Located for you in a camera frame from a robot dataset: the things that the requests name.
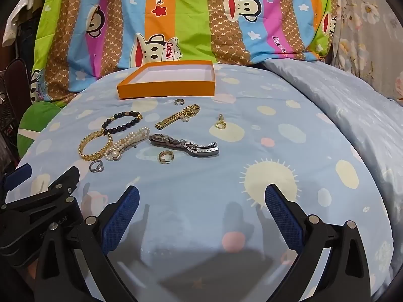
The green pillow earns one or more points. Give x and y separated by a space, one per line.
34 122

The light blue printed bedsheet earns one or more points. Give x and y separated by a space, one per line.
220 170

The colourful striped cartoon blanket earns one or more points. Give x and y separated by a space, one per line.
189 22

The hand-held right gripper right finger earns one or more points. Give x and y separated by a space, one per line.
283 218

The gold hoop earring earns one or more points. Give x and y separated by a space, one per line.
161 159

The pale blue quilt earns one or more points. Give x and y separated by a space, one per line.
346 107

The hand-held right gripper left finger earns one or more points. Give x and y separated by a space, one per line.
121 218

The black electric fan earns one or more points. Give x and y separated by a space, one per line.
14 81

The grey floral cloth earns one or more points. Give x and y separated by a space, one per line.
362 22

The gold watch band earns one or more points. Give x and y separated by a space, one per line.
171 120

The pearl cluster earring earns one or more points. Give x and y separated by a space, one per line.
218 125

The silver metal watch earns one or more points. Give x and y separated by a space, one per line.
160 140

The hanging clothes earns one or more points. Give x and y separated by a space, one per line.
19 15

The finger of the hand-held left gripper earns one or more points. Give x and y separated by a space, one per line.
53 195
17 174

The orange cardboard box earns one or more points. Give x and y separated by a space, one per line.
157 89

